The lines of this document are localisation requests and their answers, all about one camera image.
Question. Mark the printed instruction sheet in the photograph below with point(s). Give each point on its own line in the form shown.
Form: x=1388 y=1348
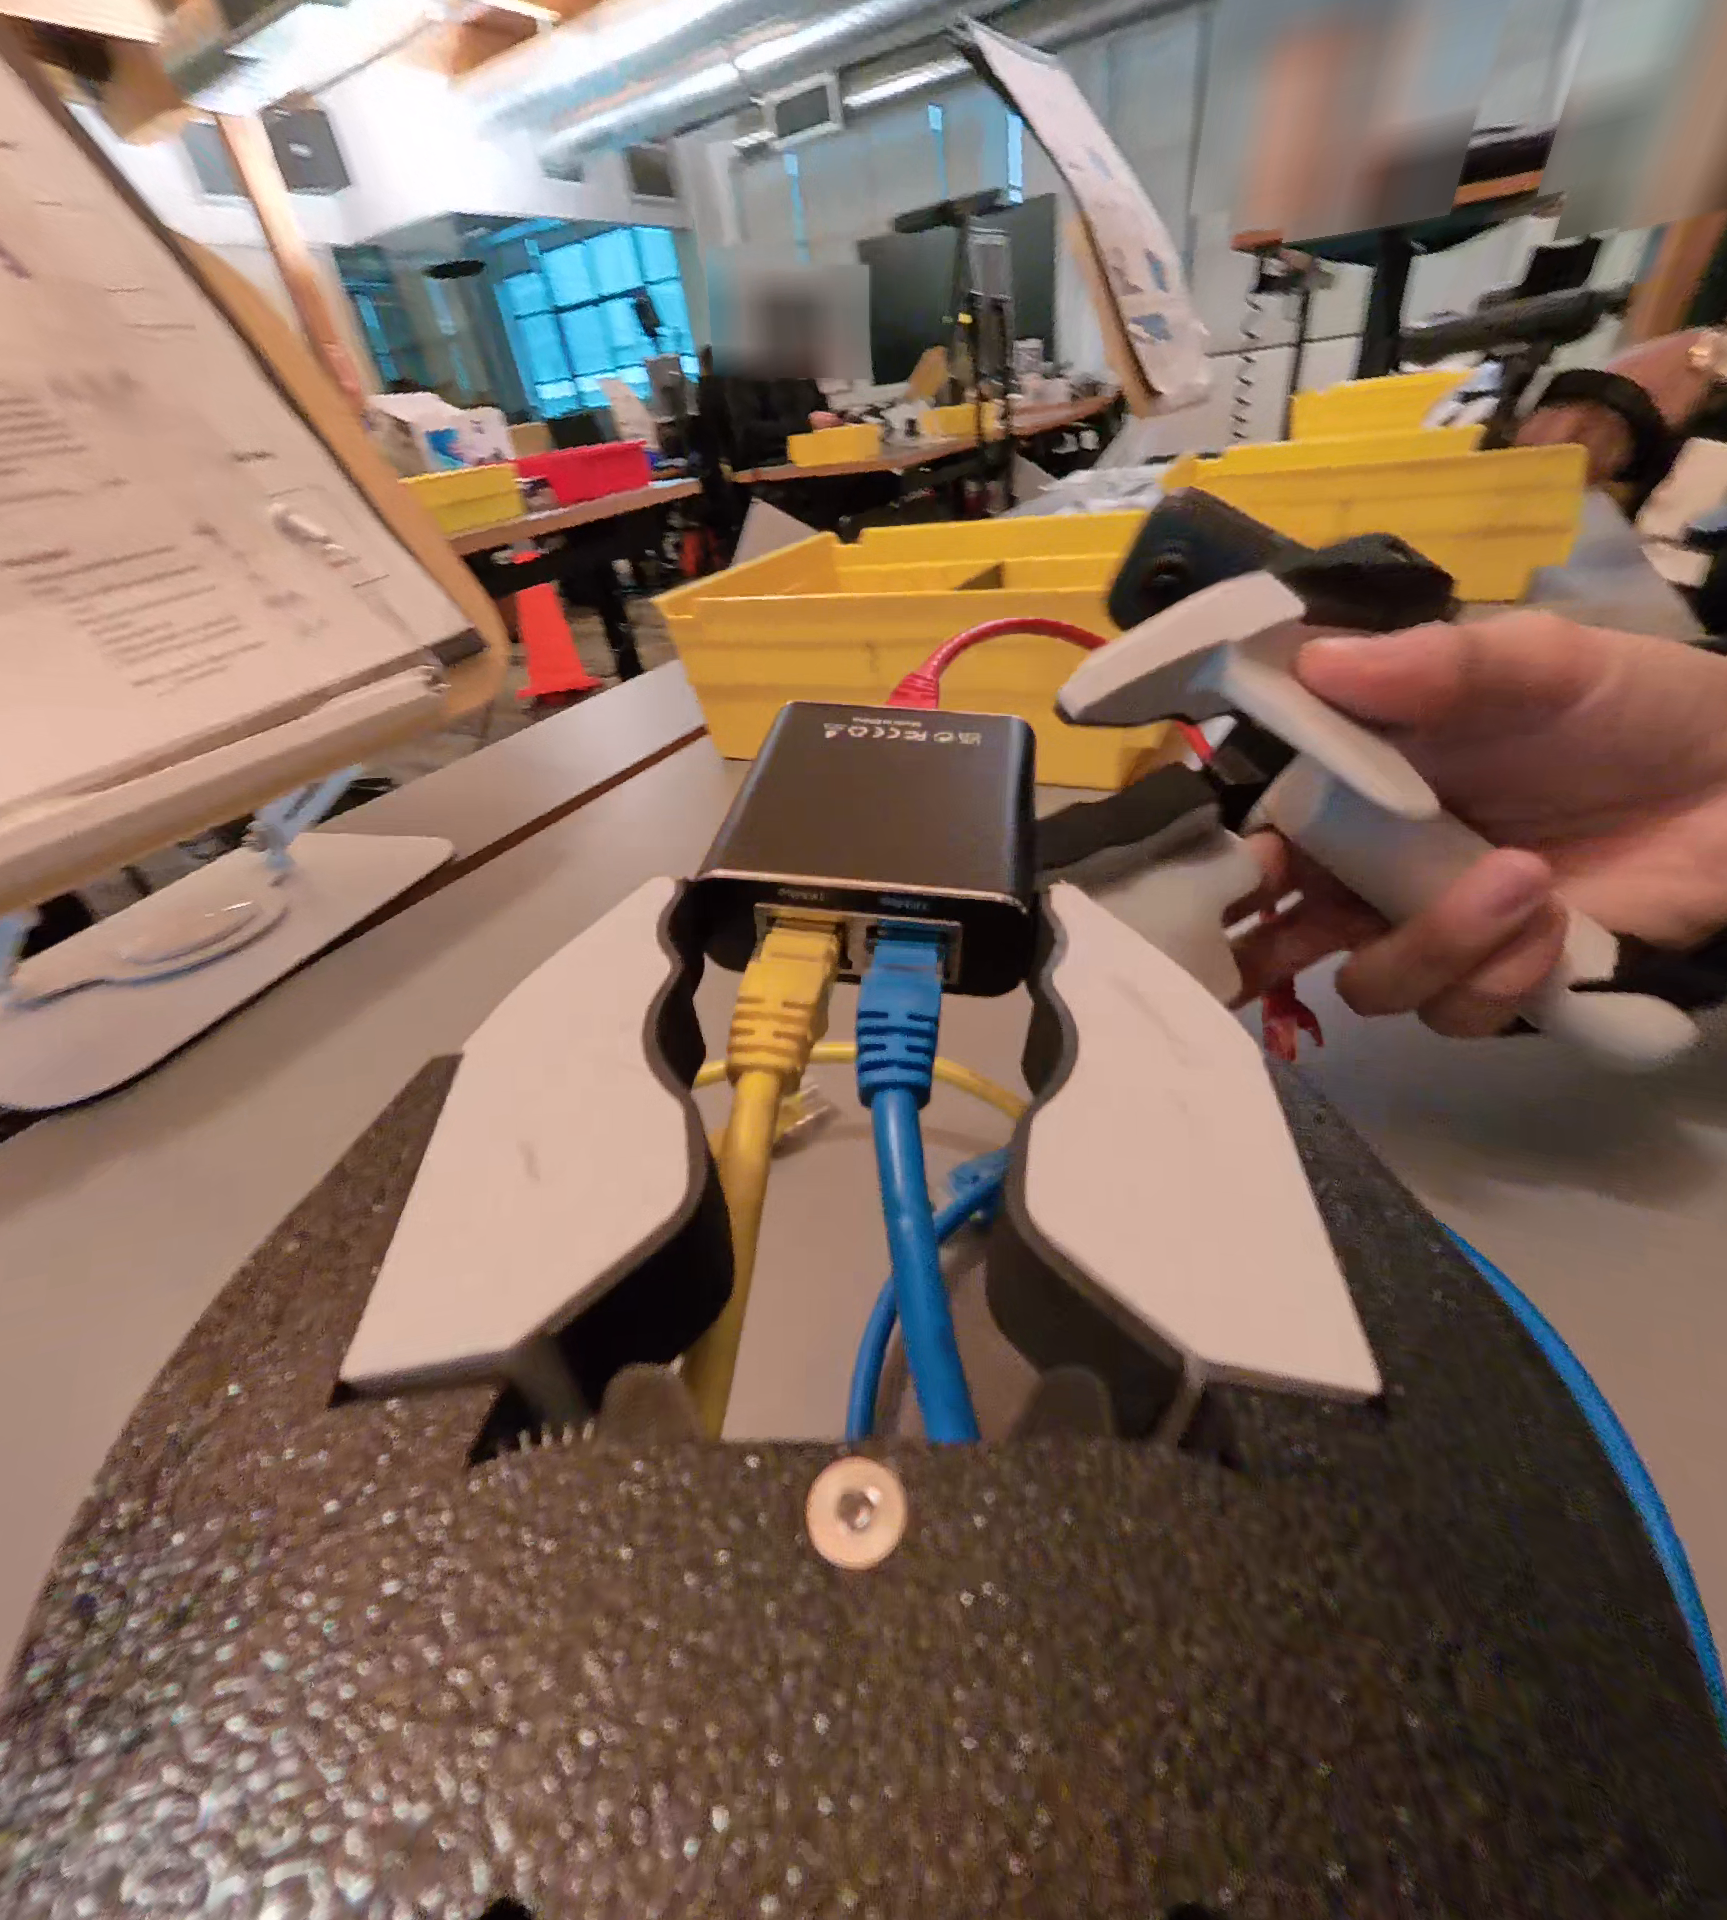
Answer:
x=82 y=495

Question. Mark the black network adapter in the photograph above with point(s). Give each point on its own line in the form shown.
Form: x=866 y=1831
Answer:
x=878 y=810

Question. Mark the small yellow bin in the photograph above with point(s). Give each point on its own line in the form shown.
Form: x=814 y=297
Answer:
x=834 y=446
x=458 y=499

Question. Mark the yellow plastic bin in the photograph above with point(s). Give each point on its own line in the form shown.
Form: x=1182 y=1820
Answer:
x=1404 y=503
x=1382 y=409
x=878 y=645

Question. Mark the white and blue box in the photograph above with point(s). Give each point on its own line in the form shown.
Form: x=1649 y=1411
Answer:
x=470 y=439

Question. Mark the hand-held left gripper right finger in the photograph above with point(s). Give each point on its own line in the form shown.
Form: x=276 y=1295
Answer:
x=1194 y=1184

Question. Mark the another person's forearm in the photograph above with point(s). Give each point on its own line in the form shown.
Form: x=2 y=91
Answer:
x=1657 y=361

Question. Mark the black monitor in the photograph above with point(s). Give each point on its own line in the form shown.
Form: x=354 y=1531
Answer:
x=924 y=300

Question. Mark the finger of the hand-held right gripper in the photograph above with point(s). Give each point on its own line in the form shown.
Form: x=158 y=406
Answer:
x=1178 y=653

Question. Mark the person's right hand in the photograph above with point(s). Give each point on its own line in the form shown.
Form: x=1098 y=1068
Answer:
x=1597 y=780

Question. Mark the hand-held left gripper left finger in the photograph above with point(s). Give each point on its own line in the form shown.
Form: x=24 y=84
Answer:
x=534 y=1171

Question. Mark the orange traffic cone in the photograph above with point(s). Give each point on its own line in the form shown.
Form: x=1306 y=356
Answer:
x=556 y=645

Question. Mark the grey desk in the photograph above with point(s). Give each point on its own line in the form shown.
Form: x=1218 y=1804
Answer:
x=128 y=1274

